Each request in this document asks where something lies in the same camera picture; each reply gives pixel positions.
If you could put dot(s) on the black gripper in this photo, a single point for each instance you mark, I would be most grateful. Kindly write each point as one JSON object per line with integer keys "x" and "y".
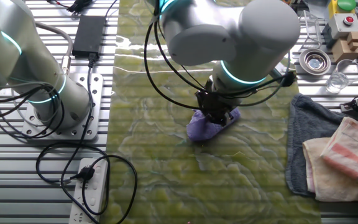
{"x": 213, "y": 104}

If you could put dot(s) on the purple microfibre cloth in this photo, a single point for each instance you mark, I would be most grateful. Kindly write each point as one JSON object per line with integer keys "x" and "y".
{"x": 200, "y": 129}

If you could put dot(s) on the green marble pattern mat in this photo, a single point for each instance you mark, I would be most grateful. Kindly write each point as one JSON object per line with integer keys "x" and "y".
{"x": 197, "y": 186}

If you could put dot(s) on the dark grey towel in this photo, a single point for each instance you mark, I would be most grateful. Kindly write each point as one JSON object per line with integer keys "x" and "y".
{"x": 306, "y": 124}

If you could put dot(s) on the steel bowl with beige rim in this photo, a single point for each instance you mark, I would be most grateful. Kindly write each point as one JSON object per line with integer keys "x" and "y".
{"x": 315, "y": 62}

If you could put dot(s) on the beige towel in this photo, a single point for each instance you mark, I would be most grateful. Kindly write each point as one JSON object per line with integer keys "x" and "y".
{"x": 322, "y": 174}

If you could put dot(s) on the clear acrylic stand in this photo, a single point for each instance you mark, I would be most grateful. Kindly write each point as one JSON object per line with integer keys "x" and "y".
{"x": 311, "y": 29}

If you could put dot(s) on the clear glass cup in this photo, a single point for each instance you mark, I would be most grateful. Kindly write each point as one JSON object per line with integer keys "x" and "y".
{"x": 343, "y": 76}

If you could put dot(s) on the pink striped towel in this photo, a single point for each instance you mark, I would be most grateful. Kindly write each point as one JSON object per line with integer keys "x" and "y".
{"x": 353, "y": 149}

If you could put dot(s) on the large wooden block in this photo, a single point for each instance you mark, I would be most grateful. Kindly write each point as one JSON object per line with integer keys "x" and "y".
{"x": 343, "y": 51}

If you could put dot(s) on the grey box with red button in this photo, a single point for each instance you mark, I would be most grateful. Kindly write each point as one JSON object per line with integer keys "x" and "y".
{"x": 343, "y": 26}

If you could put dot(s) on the white power strip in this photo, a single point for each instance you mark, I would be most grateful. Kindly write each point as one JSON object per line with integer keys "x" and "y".
{"x": 89, "y": 193}

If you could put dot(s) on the small wooden block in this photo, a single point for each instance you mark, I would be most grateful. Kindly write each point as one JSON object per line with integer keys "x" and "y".
{"x": 354, "y": 36}

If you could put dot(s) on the black power adapter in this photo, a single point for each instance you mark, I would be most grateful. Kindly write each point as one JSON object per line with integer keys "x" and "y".
{"x": 89, "y": 35}

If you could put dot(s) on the yellow box with green button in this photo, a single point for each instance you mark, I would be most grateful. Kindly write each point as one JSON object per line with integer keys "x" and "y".
{"x": 346, "y": 4}

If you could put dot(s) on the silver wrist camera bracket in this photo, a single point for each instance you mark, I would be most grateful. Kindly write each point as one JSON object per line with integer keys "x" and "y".
{"x": 278, "y": 73}

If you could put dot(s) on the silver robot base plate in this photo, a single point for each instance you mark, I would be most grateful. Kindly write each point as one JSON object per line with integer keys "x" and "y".
{"x": 95, "y": 84}

